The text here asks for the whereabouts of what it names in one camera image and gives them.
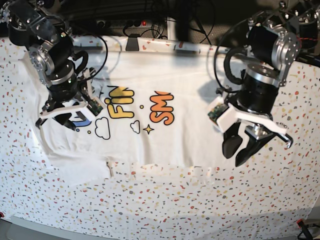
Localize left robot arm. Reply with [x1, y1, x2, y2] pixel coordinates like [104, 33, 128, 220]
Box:
[208, 0, 320, 167]

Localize black cables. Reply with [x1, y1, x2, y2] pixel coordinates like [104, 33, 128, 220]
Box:
[122, 0, 218, 46]

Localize black table clamp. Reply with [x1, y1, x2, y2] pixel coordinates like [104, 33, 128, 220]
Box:
[125, 33, 140, 52]

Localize white printed T-shirt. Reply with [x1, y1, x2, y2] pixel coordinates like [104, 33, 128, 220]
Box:
[18, 48, 253, 187]

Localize terrazzo patterned tablecloth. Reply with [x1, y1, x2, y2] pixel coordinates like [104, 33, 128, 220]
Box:
[0, 33, 320, 240]

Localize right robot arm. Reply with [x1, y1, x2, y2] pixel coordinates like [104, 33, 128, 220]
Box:
[0, 0, 103, 131]

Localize grey metal post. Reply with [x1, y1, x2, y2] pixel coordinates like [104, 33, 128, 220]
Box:
[166, 16, 177, 41]

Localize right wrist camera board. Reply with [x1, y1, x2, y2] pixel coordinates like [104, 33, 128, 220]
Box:
[87, 97, 104, 117]

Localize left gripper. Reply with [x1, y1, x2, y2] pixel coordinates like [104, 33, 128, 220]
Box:
[216, 63, 293, 168]

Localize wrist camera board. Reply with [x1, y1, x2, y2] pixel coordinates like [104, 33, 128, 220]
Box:
[207, 96, 229, 125]
[87, 97, 104, 117]

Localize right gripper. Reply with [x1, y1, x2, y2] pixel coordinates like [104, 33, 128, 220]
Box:
[35, 67, 98, 131]

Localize red black corner clamp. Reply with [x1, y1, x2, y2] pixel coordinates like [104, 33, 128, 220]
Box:
[296, 219, 313, 240]

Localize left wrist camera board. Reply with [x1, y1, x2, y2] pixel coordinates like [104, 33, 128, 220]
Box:
[207, 96, 229, 125]

